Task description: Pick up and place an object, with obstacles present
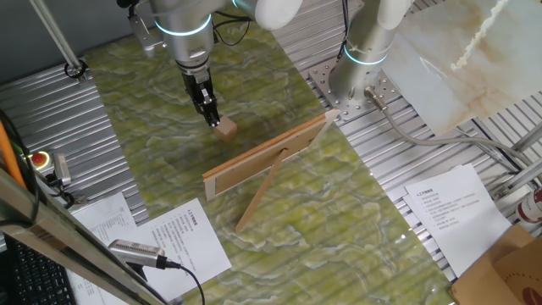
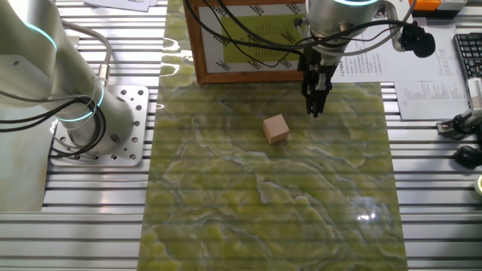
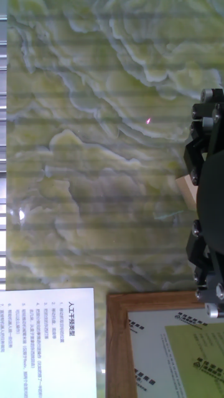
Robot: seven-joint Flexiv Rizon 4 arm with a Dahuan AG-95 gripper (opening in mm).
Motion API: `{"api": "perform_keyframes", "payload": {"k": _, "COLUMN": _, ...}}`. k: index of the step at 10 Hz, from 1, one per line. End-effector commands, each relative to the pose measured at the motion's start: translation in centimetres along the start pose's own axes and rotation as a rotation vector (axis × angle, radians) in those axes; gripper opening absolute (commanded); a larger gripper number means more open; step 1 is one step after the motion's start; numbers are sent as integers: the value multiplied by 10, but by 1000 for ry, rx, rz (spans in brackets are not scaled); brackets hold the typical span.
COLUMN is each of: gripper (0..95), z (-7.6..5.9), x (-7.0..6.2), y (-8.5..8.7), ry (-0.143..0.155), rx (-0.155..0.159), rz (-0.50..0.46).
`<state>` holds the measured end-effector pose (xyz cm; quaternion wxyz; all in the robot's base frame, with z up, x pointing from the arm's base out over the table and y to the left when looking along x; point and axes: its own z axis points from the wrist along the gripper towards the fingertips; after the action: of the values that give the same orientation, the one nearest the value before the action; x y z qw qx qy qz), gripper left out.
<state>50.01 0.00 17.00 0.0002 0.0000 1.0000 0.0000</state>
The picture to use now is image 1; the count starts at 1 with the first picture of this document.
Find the metal frame beam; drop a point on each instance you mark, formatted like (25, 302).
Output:
(63, 237)

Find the beige marble pattern sheet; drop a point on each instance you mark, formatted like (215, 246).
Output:
(487, 63)

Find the black computer keyboard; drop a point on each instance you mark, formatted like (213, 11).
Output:
(34, 279)

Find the aluminium profile bar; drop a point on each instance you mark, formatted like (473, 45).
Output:
(521, 178)
(529, 137)

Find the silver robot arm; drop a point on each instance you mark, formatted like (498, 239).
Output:
(186, 38)

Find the red emergency stop button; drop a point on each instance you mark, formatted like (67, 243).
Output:
(39, 159)

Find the red and white can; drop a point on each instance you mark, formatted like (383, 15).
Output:
(531, 207)

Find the printed white paper sheet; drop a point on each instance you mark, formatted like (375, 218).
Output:
(461, 220)
(106, 220)
(190, 245)

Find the small wooden cube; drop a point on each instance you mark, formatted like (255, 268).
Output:
(226, 129)

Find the brown cardboard box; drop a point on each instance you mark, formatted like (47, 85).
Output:
(499, 275)

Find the wooden picture frame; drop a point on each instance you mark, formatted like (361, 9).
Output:
(254, 165)

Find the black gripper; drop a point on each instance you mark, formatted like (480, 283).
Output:
(195, 84)

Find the small black microphone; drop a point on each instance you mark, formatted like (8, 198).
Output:
(127, 3)

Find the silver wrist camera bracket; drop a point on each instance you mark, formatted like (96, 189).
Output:
(146, 36)

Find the green marble pattern mat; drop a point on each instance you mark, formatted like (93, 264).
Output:
(296, 237)

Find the aluminium camera pole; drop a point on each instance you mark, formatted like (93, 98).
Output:
(58, 36)

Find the orange tube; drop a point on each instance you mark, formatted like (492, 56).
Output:
(8, 156)

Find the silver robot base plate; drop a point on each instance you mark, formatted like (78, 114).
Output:
(391, 97)

